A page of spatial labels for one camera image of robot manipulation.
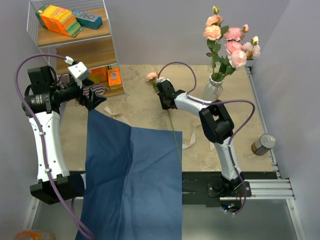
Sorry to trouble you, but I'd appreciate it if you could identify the peach rose stem long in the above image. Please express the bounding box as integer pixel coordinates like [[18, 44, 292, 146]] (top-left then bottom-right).
[[146, 71, 182, 164]]

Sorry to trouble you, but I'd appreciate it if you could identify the peach rose stem short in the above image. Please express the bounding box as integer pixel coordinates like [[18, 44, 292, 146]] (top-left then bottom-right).
[[203, 5, 228, 82]]

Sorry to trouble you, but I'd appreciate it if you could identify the pink rose stem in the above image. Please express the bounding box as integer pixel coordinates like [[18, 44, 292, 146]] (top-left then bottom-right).
[[211, 24, 250, 82], [226, 36, 261, 69]]

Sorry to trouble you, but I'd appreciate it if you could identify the blue wrapping paper sheet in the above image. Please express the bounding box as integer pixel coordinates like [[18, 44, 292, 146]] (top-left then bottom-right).
[[81, 110, 183, 240]]

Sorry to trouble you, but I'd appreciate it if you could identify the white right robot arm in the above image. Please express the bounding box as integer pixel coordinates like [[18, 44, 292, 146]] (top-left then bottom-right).
[[156, 78, 244, 197]]

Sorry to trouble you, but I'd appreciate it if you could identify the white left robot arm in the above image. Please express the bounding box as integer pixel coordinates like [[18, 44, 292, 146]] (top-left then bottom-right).
[[22, 61, 106, 205]]

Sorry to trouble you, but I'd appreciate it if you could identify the white ribbed ceramic vase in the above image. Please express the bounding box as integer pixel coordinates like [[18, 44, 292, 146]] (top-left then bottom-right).
[[202, 74, 223, 102]]

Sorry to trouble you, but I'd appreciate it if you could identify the purple wavy striped pad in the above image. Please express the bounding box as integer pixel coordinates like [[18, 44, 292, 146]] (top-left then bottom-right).
[[83, 83, 109, 97]]

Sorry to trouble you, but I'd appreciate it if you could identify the yellow orange sponge pack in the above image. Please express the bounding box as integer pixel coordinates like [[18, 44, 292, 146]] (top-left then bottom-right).
[[88, 66, 108, 84]]

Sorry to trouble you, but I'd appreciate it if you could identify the orange box on lower shelf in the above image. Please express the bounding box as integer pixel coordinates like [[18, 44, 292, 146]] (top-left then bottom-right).
[[107, 68, 122, 88]]

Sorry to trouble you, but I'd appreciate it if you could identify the teal toothpaste box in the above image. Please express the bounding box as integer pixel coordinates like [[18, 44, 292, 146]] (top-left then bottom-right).
[[72, 10, 103, 30]]

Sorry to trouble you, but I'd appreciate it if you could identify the metal tin can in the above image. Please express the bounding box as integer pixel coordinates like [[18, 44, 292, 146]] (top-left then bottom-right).
[[251, 133, 277, 156]]

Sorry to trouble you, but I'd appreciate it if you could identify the orange plastic bag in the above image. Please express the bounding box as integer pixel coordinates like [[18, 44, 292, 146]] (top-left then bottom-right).
[[13, 230, 56, 240]]

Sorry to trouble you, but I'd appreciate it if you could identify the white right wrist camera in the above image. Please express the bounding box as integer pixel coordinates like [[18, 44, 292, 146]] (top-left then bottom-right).
[[156, 77, 170, 84]]

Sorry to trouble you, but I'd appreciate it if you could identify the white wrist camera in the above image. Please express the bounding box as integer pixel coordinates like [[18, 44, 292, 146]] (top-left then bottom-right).
[[64, 56, 91, 89], [156, 77, 170, 84]]

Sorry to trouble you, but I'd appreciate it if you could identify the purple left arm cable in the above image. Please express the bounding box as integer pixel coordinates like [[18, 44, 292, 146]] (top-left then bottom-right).
[[16, 53, 95, 240]]

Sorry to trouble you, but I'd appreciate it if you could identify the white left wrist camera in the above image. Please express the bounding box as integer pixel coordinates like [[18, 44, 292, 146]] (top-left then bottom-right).
[[64, 56, 91, 89]]

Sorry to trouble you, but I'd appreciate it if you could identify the white wire wooden shelf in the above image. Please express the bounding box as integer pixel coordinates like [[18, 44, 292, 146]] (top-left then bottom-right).
[[26, 0, 126, 98]]

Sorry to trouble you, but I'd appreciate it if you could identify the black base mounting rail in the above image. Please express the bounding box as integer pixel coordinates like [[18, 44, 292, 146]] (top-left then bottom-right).
[[29, 170, 295, 210]]

